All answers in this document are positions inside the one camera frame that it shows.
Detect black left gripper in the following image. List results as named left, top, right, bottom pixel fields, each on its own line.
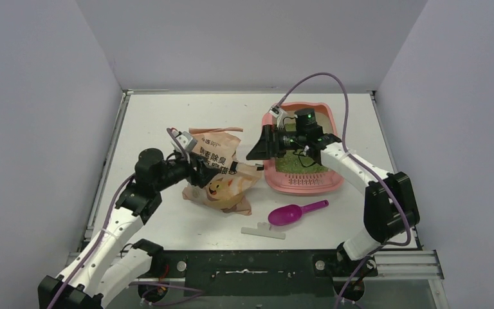
left=154, top=151, right=220, bottom=192

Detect beige cat litter bag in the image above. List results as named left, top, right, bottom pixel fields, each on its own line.
left=182, top=127, right=264, bottom=216

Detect purple litter scoop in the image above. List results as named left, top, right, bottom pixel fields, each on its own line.
left=268, top=200, right=329, bottom=226

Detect white bag clip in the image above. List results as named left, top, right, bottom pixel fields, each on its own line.
left=241, top=224, right=286, bottom=240

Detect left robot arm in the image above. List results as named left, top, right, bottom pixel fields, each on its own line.
left=37, top=148, right=220, bottom=308

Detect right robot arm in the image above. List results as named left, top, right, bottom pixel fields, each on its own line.
left=246, top=108, right=420, bottom=275

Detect green cat litter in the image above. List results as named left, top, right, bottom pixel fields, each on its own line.
left=272, top=122, right=331, bottom=175

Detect pink litter box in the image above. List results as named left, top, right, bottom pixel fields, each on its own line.
left=264, top=102, right=345, bottom=196

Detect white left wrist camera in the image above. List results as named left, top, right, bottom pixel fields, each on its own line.
left=173, top=131, right=197, bottom=153

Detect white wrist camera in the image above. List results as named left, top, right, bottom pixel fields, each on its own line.
left=268, top=105, right=288, bottom=128
left=173, top=131, right=197, bottom=153

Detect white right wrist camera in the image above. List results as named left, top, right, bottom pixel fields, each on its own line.
left=268, top=105, right=288, bottom=128

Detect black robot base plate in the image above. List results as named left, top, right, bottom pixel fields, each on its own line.
left=139, top=249, right=360, bottom=297

